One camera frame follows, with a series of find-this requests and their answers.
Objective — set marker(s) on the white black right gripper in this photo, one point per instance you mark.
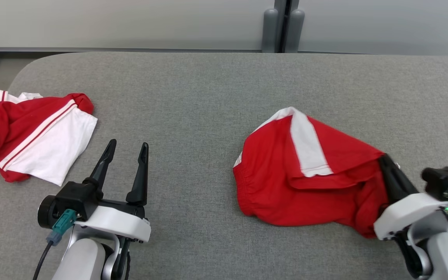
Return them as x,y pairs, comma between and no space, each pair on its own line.
406,212

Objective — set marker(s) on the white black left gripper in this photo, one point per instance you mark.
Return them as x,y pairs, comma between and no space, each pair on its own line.
123,225

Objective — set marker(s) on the red white t-shirt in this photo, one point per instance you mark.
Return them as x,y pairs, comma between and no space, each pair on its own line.
21,120

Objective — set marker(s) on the red shorts white stripe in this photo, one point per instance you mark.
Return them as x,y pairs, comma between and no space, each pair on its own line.
278,186

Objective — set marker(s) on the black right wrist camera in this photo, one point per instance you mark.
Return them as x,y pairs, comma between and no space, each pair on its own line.
441,181

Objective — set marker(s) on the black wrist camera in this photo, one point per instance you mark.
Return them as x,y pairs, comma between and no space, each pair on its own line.
441,181
72,198

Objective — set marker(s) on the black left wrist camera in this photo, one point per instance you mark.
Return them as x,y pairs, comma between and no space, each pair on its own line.
72,198

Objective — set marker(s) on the grey door post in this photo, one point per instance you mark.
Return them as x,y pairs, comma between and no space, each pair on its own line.
270,31
294,31

